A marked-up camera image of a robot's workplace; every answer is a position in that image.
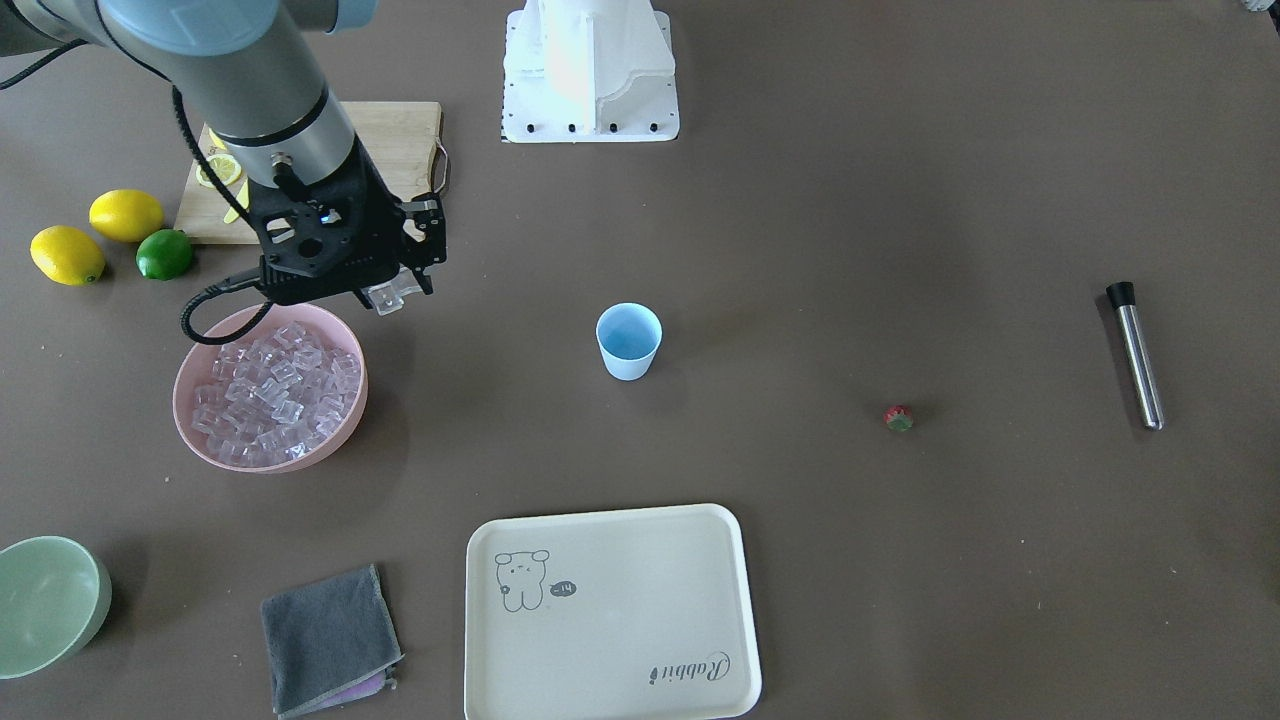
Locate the lemon slice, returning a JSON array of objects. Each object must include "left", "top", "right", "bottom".
[{"left": 195, "top": 152, "right": 243, "bottom": 190}]

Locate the wooden cutting board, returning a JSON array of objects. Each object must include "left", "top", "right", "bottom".
[{"left": 172, "top": 101, "right": 443, "bottom": 247}]

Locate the yellow lemon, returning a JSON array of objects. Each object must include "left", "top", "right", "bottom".
[
  {"left": 88, "top": 188, "right": 165, "bottom": 243},
  {"left": 29, "top": 225, "right": 106, "bottom": 286}
]

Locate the green lime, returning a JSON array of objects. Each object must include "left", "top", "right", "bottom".
[{"left": 134, "top": 229, "right": 195, "bottom": 281}]

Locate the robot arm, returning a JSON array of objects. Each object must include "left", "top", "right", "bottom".
[{"left": 3, "top": 1, "right": 447, "bottom": 313}]

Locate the light blue cup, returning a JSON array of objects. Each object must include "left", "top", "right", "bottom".
[{"left": 595, "top": 302, "right": 663, "bottom": 380}]

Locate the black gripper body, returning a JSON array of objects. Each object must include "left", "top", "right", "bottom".
[{"left": 247, "top": 150, "right": 448, "bottom": 306}]

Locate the steel muddler black tip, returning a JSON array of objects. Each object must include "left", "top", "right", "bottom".
[{"left": 1105, "top": 281, "right": 1166, "bottom": 430}]

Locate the cream rabbit tray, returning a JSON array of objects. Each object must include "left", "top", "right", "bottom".
[{"left": 463, "top": 503, "right": 763, "bottom": 719}]

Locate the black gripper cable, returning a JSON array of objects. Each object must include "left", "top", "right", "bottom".
[{"left": 0, "top": 40, "right": 276, "bottom": 347}]

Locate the grey folded cloth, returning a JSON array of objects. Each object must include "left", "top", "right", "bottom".
[{"left": 260, "top": 564, "right": 404, "bottom": 719}]

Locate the clear ice cube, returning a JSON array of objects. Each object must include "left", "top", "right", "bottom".
[{"left": 361, "top": 266, "right": 426, "bottom": 316}]

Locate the green bowl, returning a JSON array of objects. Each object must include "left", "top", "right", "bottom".
[{"left": 1, "top": 536, "right": 113, "bottom": 680}]

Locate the ice cubes pile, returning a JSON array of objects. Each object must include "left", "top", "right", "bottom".
[{"left": 189, "top": 320, "right": 362, "bottom": 469}]

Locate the pink bowl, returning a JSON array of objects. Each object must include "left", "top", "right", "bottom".
[{"left": 172, "top": 301, "right": 369, "bottom": 474}]

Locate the red strawberry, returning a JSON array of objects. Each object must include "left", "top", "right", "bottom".
[{"left": 882, "top": 404, "right": 915, "bottom": 432}]

